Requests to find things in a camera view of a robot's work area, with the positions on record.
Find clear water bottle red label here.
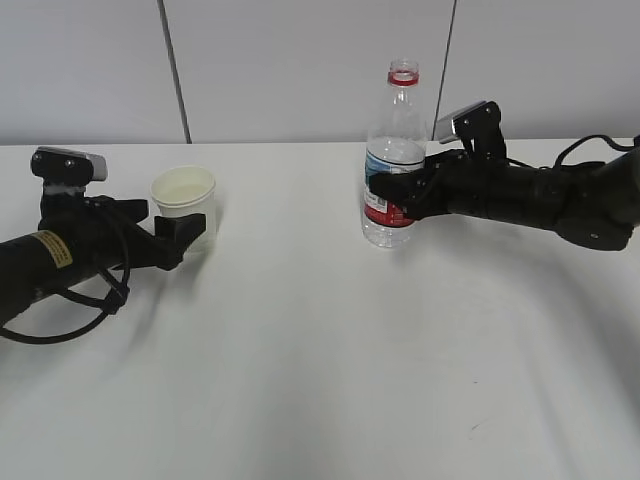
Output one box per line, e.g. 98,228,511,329
361,59,426,249

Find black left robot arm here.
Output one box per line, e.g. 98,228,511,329
1,196,206,324

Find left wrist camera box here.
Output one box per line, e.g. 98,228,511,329
30,146,108,195

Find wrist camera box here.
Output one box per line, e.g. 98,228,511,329
30,146,108,195
434,100,507,160

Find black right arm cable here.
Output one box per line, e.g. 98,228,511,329
507,134,640,174

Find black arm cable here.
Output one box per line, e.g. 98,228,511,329
507,134,640,174
0,204,132,345

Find white paper cup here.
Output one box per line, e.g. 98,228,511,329
150,165,217,253

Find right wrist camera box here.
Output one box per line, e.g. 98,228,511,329
434,100,507,160

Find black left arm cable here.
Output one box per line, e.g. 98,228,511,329
0,204,132,345

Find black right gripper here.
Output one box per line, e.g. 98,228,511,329
368,149,505,220

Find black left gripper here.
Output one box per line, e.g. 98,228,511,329
39,194,207,271

